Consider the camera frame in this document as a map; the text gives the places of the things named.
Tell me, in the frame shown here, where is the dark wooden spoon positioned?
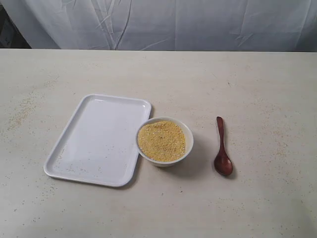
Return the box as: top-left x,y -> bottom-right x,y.
213,117 -> 233,176

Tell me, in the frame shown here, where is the white rectangular plastic tray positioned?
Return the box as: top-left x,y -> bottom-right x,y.
44,94 -> 152,187

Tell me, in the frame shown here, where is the yellow millet grain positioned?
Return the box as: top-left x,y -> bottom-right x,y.
137,120 -> 186,162

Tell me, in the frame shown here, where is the white ceramic bowl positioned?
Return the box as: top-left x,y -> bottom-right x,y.
136,117 -> 194,167

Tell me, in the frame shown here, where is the white backdrop cloth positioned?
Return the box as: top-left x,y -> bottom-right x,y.
1,0 -> 317,52

